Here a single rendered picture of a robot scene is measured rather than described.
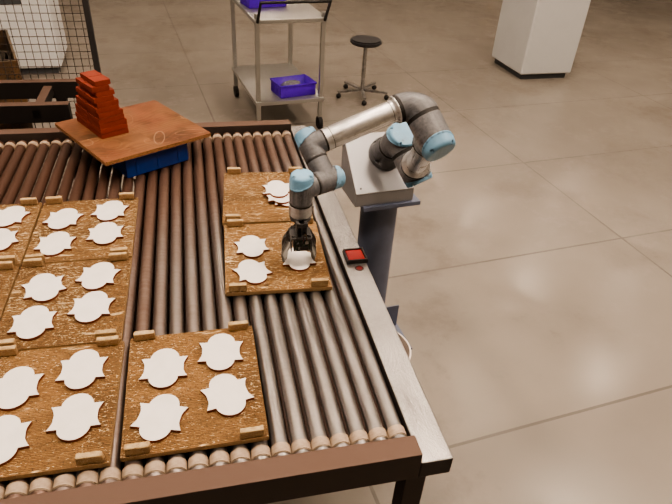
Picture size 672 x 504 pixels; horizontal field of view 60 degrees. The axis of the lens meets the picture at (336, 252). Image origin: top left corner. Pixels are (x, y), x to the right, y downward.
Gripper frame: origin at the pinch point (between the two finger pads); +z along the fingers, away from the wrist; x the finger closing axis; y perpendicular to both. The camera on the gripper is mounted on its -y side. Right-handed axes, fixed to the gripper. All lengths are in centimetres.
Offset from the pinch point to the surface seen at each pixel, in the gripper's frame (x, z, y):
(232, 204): -22.0, 3.3, -40.1
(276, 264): -7.8, 0.8, 1.9
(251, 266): -16.5, -0.3, 3.5
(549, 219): 202, 105, -156
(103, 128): -75, -9, -84
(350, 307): 14.0, 1.1, 25.3
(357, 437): 6, -2, 75
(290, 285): -4.2, 0.1, 14.1
